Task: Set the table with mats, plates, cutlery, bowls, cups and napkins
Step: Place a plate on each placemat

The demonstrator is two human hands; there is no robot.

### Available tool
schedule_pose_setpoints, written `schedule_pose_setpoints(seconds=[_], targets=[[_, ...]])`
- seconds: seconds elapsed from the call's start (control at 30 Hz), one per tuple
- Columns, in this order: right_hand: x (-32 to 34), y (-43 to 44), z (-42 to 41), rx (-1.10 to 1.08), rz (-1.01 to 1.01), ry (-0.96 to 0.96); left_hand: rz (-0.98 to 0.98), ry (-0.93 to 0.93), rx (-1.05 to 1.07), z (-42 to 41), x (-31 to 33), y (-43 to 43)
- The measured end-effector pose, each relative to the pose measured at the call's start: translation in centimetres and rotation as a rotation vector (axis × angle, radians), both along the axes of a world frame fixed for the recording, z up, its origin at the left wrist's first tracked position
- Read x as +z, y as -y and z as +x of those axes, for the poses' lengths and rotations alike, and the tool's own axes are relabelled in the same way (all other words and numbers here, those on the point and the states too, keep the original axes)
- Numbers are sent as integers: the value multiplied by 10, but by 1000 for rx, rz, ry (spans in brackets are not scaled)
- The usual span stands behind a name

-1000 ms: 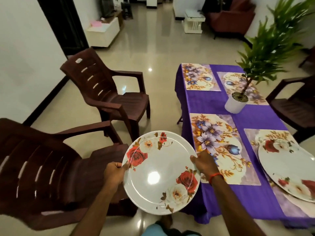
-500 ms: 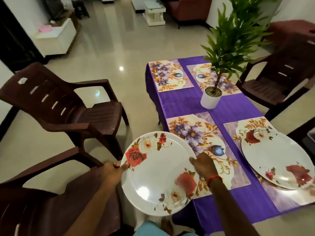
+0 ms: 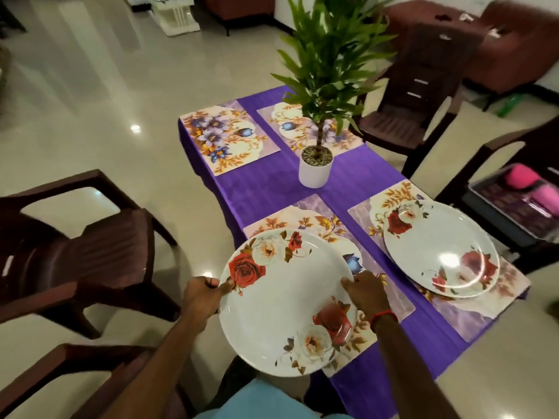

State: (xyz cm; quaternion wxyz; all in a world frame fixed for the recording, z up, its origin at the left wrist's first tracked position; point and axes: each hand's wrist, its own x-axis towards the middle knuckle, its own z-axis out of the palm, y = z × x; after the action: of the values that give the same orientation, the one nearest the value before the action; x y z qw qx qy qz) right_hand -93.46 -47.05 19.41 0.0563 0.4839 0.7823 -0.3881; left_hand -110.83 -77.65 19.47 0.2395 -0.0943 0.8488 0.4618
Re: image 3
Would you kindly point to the person's left hand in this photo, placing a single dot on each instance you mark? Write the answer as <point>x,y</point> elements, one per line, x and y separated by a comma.
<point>203,301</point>

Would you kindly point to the person's right hand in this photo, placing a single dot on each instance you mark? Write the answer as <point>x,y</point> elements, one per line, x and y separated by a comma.
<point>367,292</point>

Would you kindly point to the white floral plate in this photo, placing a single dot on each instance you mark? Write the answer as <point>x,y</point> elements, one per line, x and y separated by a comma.
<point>437,244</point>
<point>279,301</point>

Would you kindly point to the grey plastic tray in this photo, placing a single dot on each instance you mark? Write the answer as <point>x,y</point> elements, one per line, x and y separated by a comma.
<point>489,218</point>

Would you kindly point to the person's right forearm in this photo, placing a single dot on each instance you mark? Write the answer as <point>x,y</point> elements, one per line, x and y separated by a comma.
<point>410,371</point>

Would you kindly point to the person's left forearm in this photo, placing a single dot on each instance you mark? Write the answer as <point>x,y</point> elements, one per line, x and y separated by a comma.
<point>157,375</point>

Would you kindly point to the person's teal t-shirt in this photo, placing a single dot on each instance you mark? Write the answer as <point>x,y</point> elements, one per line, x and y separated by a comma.
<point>262,401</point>

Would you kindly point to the purple tablecloth table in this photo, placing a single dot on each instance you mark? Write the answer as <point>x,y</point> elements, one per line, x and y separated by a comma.
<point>271,187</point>

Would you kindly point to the red wrist thread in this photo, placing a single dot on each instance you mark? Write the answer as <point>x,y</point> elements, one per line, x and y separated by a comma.
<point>382,316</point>

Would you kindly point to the green plant in white pot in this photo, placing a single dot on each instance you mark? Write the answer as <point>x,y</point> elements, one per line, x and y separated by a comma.
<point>315,172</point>

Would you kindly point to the green bottle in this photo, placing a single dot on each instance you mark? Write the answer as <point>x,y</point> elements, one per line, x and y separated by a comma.
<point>511,105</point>

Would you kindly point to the red-brown sofa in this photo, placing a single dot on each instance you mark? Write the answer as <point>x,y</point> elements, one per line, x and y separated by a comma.
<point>515,48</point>

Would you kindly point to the white small table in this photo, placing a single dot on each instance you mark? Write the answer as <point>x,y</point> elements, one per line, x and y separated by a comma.
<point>175,13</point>

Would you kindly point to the brown armchair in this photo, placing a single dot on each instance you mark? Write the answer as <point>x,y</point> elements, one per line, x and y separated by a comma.
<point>236,6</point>

